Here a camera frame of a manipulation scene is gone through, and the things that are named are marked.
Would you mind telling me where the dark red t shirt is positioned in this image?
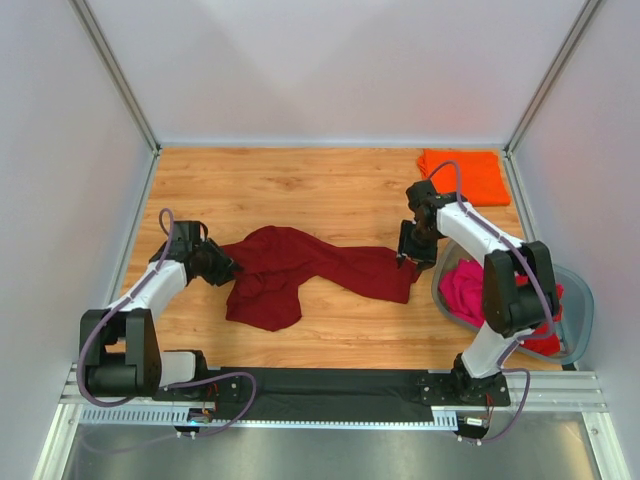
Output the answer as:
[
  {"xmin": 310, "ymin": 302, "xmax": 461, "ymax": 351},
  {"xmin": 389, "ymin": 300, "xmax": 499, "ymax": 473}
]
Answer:
[{"xmin": 223, "ymin": 226, "xmax": 420, "ymax": 332}]

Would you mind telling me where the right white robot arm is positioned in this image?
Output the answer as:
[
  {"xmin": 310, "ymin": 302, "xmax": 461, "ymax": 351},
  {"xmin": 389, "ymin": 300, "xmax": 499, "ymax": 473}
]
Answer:
[{"xmin": 396, "ymin": 180, "xmax": 559, "ymax": 400}]

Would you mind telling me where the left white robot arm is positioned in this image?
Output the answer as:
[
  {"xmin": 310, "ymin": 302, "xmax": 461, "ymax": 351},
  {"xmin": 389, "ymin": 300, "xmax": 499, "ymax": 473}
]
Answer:
[{"xmin": 76, "ymin": 239, "xmax": 242, "ymax": 407}]

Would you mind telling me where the pink t shirt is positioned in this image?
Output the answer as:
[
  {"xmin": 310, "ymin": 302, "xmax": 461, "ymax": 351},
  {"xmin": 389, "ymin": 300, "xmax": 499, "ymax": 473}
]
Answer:
[{"xmin": 438, "ymin": 259, "xmax": 485, "ymax": 328}]

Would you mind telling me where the folded orange t shirt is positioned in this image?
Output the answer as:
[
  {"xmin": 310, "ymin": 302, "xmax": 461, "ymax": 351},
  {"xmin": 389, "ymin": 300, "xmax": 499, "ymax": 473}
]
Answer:
[{"xmin": 416, "ymin": 149, "xmax": 511, "ymax": 207}]

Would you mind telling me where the black cloth strip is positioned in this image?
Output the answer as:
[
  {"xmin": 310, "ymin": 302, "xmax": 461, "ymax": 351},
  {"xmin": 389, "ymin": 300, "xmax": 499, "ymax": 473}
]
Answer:
[{"xmin": 243, "ymin": 368, "xmax": 433, "ymax": 423}]

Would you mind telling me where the bright red t shirt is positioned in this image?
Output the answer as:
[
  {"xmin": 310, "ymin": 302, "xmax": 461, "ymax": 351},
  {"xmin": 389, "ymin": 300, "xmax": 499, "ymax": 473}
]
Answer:
[{"xmin": 516, "ymin": 276, "xmax": 564, "ymax": 357}]

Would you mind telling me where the clear plastic basket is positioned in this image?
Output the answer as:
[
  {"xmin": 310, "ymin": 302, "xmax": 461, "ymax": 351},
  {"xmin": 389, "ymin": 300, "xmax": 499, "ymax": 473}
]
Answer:
[{"xmin": 431, "ymin": 243, "xmax": 594, "ymax": 365}]

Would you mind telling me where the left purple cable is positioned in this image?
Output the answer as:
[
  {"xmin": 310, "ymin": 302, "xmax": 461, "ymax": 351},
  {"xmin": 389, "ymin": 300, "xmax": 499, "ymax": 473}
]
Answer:
[{"xmin": 77, "ymin": 208, "xmax": 259, "ymax": 454}]

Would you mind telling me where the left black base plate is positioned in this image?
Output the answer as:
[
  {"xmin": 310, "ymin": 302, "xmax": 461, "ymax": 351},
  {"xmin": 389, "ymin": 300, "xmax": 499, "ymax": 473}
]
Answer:
[{"xmin": 152, "ymin": 369, "xmax": 255, "ymax": 403}]

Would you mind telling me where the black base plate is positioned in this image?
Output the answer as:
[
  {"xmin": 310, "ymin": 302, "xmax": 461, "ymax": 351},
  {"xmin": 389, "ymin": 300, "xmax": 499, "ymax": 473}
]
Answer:
[
  {"xmin": 152, "ymin": 369, "xmax": 255, "ymax": 403},
  {"xmin": 417, "ymin": 372, "xmax": 511, "ymax": 407}
]

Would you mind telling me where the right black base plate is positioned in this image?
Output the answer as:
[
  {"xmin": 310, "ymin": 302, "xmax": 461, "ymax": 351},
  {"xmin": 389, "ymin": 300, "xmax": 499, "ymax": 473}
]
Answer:
[{"xmin": 417, "ymin": 372, "xmax": 511, "ymax": 407}]

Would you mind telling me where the slotted cable duct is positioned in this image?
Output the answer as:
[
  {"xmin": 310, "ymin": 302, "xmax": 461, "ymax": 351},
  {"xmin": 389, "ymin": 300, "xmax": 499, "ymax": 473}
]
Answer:
[{"xmin": 79, "ymin": 405, "xmax": 458, "ymax": 432}]

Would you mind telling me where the aluminium front rail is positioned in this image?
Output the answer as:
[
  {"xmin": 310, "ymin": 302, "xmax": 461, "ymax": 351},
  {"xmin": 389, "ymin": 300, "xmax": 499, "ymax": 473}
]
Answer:
[{"xmin": 59, "ymin": 364, "xmax": 608, "ymax": 413}]

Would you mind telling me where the left aluminium frame post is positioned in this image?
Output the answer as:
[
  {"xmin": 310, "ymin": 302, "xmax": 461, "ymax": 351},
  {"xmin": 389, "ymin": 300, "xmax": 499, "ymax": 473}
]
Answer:
[{"xmin": 69, "ymin": 0, "xmax": 161, "ymax": 154}]

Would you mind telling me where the aluminium frame post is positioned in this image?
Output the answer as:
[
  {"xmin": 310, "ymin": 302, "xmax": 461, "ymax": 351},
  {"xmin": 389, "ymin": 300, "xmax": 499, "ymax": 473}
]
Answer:
[
  {"xmin": 69, "ymin": 0, "xmax": 161, "ymax": 154},
  {"xmin": 504, "ymin": 0, "xmax": 605, "ymax": 156}
]

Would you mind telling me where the right aluminium frame post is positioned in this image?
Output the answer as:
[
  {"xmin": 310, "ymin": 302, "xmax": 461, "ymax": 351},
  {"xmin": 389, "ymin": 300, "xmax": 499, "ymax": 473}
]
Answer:
[{"xmin": 504, "ymin": 0, "xmax": 605, "ymax": 156}]

